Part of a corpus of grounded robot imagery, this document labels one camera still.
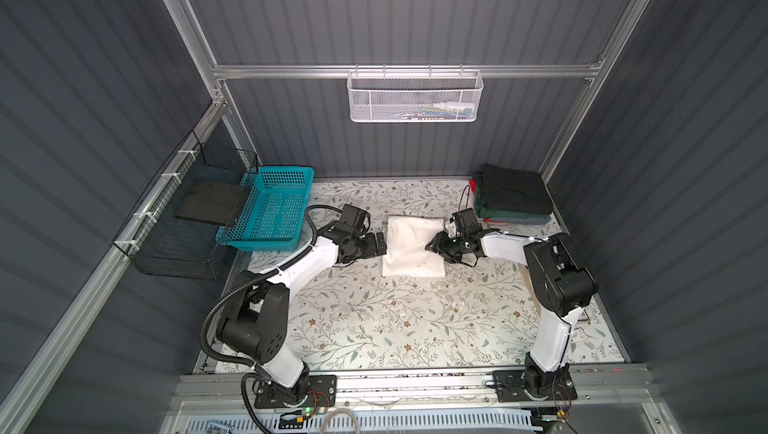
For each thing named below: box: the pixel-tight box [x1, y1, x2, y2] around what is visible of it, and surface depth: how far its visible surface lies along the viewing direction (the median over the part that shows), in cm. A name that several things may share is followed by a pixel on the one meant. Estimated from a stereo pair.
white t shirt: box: [382, 215, 445, 277], surface depth 98 cm
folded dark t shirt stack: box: [470, 164, 553, 225], surface depth 107 cm
